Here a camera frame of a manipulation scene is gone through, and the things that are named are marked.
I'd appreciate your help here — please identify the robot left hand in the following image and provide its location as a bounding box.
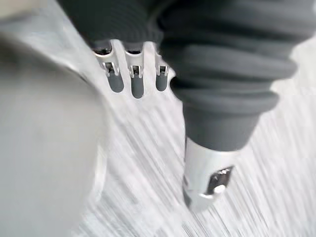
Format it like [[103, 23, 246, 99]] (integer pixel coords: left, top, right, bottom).
[[56, 0, 316, 212]]

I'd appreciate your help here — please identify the white ribbed sofa seat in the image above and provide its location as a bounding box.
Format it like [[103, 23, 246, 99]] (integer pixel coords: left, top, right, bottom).
[[0, 0, 316, 237]]

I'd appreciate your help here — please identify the light grey cushion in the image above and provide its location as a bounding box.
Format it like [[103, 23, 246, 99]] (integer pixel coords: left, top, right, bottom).
[[0, 31, 109, 237]]

